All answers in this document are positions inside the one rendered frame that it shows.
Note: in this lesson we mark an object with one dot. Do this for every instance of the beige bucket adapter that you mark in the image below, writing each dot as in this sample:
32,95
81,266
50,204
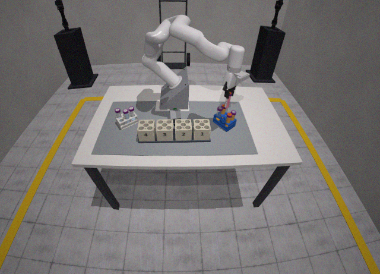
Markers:
145,130
202,129
164,130
183,129

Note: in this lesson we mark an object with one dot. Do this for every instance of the blue tube rack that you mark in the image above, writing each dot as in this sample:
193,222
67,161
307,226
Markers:
221,123

